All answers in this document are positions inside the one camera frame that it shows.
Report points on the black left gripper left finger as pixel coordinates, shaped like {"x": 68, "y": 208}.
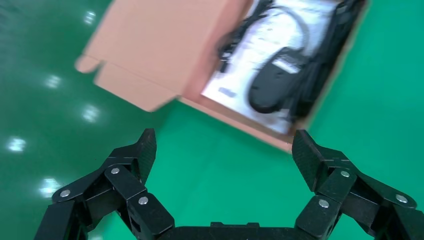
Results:
{"x": 126, "y": 185}

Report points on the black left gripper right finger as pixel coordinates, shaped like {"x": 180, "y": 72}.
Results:
{"x": 334, "y": 185}

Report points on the orange cardboard box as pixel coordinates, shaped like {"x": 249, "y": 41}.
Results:
{"x": 155, "y": 43}

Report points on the green table mat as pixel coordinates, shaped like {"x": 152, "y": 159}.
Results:
{"x": 232, "y": 185}

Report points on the white printed instruction sheet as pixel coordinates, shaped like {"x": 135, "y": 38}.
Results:
{"x": 245, "y": 69}

